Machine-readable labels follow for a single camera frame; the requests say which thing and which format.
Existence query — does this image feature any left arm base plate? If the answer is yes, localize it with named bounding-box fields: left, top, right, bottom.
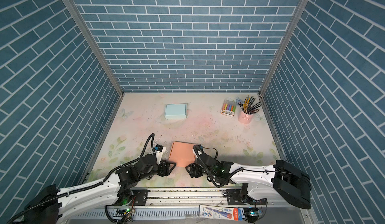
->
left=116, top=189, right=149, bottom=207

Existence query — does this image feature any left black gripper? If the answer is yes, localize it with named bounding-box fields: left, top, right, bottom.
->
left=139, top=159, right=178, bottom=182

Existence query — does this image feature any pink paper box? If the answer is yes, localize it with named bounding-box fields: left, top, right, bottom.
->
left=168, top=141, right=196, bottom=167

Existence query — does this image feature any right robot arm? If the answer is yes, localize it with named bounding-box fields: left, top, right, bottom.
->
left=185, top=150, right=312, bottom=210

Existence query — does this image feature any white blue red package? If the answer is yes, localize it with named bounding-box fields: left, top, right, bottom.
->
left=199, top=205, right=245, bottom=221

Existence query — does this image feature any aluminium front rail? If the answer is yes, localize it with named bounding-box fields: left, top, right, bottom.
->
left=60, top=186, right=318, bottom=224

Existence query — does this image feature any box of coloured markers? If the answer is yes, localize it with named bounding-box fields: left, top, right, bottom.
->
left=220, top=100, right=237, bottom=117

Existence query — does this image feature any coloured pencils bundle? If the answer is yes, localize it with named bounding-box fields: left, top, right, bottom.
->
left=239, top=96, right=262, bottom=115

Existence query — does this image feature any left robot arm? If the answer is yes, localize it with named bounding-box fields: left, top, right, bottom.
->
left=8, top=154, right=176, bottom=224

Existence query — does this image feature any light blue paper box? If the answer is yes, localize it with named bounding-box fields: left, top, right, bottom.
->
left=164, top=104, right=187, bottom=120

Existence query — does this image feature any left black corrugated cable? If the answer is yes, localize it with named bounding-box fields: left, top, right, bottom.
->
left=5, top=133, right=155, bottom=224

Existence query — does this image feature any pink pencil cup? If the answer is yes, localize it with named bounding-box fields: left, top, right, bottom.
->
left=238, top=110, right=253, bottom=125

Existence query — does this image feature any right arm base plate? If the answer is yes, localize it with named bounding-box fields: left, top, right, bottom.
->
left=223, top=188, right=268, bottom=206

